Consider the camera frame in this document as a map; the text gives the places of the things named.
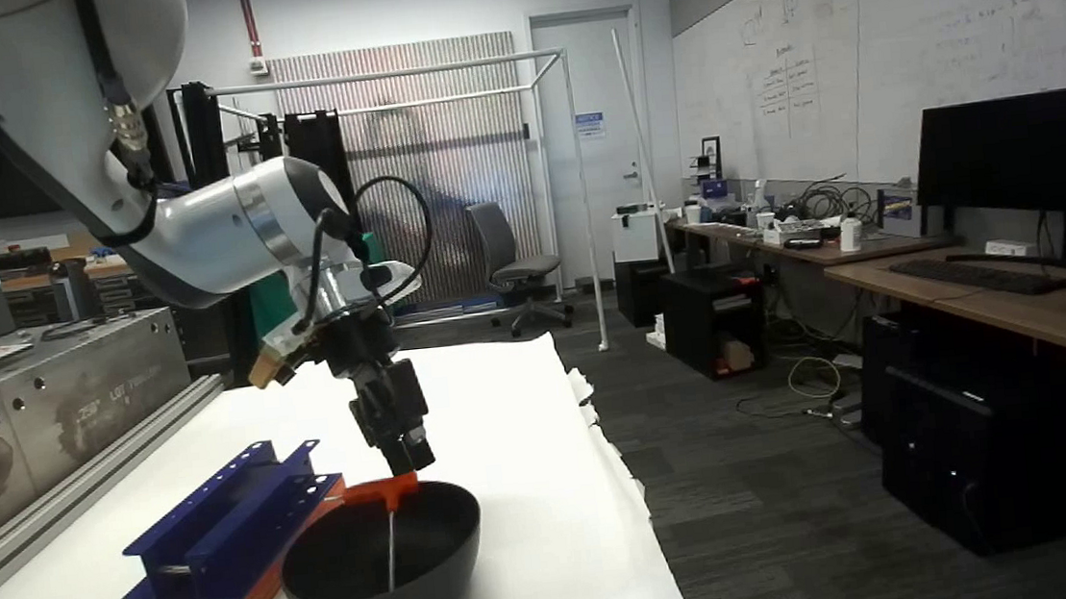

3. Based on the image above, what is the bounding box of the whiteboard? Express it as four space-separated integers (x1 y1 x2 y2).
666 0 1066 205

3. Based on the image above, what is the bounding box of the orange T-handle hex key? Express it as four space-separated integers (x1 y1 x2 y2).
340 471 430 598

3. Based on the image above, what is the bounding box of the grey office chair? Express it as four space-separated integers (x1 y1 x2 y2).
464 194 579 342

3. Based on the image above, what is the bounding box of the white box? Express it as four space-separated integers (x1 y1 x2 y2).
609 208 664 265

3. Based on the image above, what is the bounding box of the yellow cable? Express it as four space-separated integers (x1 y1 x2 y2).
782 350 849 406

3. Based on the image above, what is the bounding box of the black cabinet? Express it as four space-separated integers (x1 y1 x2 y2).
657 261 775 387

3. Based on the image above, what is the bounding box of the white door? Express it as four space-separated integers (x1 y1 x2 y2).
527 5 663 291

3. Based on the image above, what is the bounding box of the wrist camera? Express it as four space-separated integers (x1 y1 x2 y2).
243 320 321 392

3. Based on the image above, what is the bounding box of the tangle of black cables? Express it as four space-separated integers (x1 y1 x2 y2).
772 173 880 228

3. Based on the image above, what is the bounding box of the black keyboard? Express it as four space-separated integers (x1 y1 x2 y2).
885 244 1066 311

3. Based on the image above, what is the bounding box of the blue metal tool rack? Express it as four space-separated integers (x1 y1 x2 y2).
109 434 358 599

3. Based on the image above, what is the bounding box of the black computer tower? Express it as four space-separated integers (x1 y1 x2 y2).
866 295 1066 566

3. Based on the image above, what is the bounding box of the corrugated translucent panel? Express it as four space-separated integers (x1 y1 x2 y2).
267 29 545 318

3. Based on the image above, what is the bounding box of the white pipe frame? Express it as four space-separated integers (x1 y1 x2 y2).
203 44 612 386

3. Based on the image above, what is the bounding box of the grey metal bench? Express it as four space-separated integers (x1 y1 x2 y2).
0 302 243 599

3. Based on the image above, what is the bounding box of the wooden desk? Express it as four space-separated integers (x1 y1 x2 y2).
665 193 966 281
823 237 1066 401

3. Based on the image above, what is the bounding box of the black monitor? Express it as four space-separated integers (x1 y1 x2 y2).
907 83 1066 284

